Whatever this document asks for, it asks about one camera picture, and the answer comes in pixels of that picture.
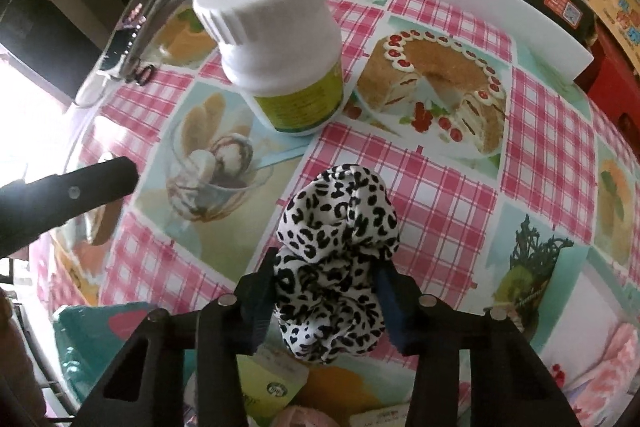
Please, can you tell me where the teal plastic toy case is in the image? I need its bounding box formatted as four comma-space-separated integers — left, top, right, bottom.
51, 300, 202, 408

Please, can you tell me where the checkered food print tablecloth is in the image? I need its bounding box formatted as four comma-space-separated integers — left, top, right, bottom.
49, 0, 639, 426

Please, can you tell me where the smartphone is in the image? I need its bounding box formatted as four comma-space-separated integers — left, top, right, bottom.
98, 0, 167, 78

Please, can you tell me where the white pill bottle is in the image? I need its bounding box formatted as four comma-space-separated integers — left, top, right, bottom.
193, 0, 345, 135

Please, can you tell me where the black key ring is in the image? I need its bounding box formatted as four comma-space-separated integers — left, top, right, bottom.
132, 63, 158, 88

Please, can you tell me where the red box with handle cutout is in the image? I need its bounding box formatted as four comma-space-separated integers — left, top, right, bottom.
576, 20, 640, 156

